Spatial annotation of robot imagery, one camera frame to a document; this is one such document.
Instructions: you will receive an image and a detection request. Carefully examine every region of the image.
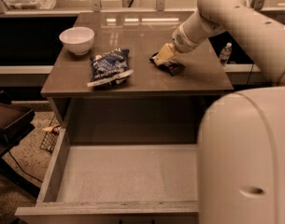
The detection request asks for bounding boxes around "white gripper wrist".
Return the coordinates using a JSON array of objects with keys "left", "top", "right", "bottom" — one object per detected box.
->
[{"left": 152, "top": 24, "right": 199, "bottom": 66}]

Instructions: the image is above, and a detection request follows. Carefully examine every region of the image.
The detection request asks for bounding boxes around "black rxbar chocolate bar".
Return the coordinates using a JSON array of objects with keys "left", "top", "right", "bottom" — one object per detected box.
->
[{"left": 150, "top": 53, "right": 185, "bottom": 77}]

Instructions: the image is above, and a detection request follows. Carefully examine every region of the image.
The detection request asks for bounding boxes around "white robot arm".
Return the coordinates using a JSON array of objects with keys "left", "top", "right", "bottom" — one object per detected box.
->
[{"left": 155, "top": 0, "right": 285, "bottom": 224}]

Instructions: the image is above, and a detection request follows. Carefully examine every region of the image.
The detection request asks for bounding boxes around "open grey top drawer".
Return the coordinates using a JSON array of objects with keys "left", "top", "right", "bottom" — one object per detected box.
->
[{"left": 14, "top": 97, "right": 200, "bottom": 224}]

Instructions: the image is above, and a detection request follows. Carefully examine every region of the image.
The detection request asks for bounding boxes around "clear water bottle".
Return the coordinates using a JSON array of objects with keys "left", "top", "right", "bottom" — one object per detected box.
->
[{"left": 219, "top": 43, "right": 232, "bottom": 66}]

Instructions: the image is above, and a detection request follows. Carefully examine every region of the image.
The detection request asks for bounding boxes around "blue chip bag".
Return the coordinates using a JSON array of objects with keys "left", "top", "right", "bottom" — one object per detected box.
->
[{"left": 87, "top": 48, "right": 134, "bottom": 87}]

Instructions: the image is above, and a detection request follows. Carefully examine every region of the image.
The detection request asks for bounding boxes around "white bowl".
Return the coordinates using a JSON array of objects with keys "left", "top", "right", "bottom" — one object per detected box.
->
[{"left": 59, "top": 27, "right": 95, "bottom": 55}]

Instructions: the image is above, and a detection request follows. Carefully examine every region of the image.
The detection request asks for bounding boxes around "small snack on floor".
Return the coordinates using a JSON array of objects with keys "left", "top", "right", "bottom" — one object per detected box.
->
[{"left": 43, "top": 124, "right": 61, "bottom": 134}]

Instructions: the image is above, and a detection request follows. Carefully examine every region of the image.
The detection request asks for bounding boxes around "dark chair at left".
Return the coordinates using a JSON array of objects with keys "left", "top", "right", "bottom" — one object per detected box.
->
[{"left": 0, "top": 91, "right": 40, "bottom": 198}]

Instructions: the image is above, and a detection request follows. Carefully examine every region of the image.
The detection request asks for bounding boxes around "wire mesh basket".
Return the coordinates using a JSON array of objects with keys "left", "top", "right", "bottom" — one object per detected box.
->
[{"left": 40, "top": 117, "right": 61, "bottom": 154}]

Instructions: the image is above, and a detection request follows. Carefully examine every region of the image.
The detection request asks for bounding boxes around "black floor cable left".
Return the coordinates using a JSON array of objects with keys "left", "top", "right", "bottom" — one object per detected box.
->
[{"left": 6, "top": 147, "right": 44, "bottom": 184}]

